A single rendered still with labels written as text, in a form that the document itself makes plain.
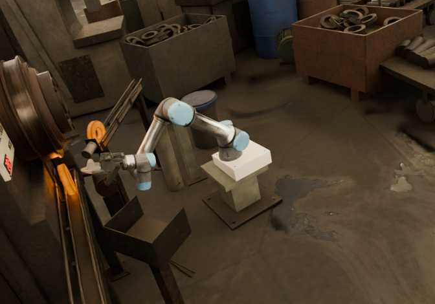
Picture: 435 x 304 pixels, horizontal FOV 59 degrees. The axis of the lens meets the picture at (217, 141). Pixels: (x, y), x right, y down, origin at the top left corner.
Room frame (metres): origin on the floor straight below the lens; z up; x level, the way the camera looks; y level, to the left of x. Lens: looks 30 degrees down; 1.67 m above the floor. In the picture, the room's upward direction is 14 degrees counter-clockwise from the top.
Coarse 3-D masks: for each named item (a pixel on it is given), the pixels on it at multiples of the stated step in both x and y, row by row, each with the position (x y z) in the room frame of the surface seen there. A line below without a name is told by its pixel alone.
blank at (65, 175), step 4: (64, 164) 1.65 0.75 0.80; (60, 168) 1.60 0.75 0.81; (64, 168) 1.60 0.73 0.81; (60, 172) 1.58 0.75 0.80; (64, 172) 1.58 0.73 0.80; (68, 172) 1.65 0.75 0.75; (60, 176) 1.56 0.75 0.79; (64, 176) 1.56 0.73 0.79; (68, 176) 1.59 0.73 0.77; (64, 180) 1.55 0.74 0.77; (68, 180) 1.55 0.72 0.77; (72, 180) 1.67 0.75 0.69; (64, 184) 1.54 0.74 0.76; (68, 184) 1.55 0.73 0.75; (72, 184) 1.61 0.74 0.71; (68, 188) 1.54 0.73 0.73; (72, 188) 1.55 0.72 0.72; (68, 192) 1.55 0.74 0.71; (72, 192) 1.56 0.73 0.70
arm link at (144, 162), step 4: (136, 156) 1.71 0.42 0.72; (140, 156) 1.71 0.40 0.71; (144, 156) 1.72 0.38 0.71; (148, 156) 1.72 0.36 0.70; (152, 156) 1.72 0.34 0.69; (136, 160) 1.69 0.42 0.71; (140, 160) 1.69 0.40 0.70; (144, 160) 1.70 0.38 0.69; (148, 160) 1.70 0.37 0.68; (152, 160) 1.71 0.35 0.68; (136, 164) 1.68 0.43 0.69; (140, 164) 1.69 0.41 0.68; (144, 164) 1.69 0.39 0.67; (148, 164) 1.70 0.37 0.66; (152, 164) 1.70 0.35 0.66; (136, 168) 1.69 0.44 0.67; (140, 168) 1.69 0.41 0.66; (144, 168) 1.69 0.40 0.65; (148, 168) 1.70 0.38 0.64
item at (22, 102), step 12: (12, 60) 1.63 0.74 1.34; (12, 72) 1.52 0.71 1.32; (12, 84) 1.48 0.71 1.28; (24, 84) 1.47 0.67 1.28; (12, 96) 1.44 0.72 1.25; (24, 96) 1.44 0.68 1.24; (24, 108) 1.42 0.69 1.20; (24, 120) 1.40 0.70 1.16; (36, 120) 1.41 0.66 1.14; (36, 132) 1.41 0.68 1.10; (36, 144) 1.41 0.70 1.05; (48, 144) 1.43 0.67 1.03; (48, 156) 1.46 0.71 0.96; (60, 156) 1.49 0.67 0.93
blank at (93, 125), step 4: (96, 120) 2.16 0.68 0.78; (92, 124) 2.11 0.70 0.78; (96, 124) 2.14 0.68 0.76; (100, 124) 2.17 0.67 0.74; (88, 128) 2.09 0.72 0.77; (92, 128) 2.08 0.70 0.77; (96, 128) 2.12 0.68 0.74; (100, 128) 2.16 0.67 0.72; (104, 128) 2.19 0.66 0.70; (88, 132) 2.07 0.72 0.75; (92, 132) 2.07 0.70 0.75; (100, 132) 2.16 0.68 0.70; (104, 132) 2.18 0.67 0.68; (88, 136) 2.06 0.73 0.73; (92, 136) 2.06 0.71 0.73; (100, 136) 2.14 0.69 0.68; (96, 140) 2.08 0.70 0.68
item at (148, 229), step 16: (128, 208) 1.33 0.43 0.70; (112, 224) 1.25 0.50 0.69; (128, 224) 1.30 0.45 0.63; (144, 224) 1.31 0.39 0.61; (160, 224) 1.29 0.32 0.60; (176, 224) 1.16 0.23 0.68; (112, 240) 1.20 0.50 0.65; (128, 240) 1.14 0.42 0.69; (144, 240) 1.08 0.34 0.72; (160, 240) 1.09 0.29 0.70; (176, 240) 1.14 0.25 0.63; (144, 256) 1.10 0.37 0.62; (160, 256) 1.07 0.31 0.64; (160, 272) 1.19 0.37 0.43; (160, 288) 1.22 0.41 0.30; (176, 288) 1.23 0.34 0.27
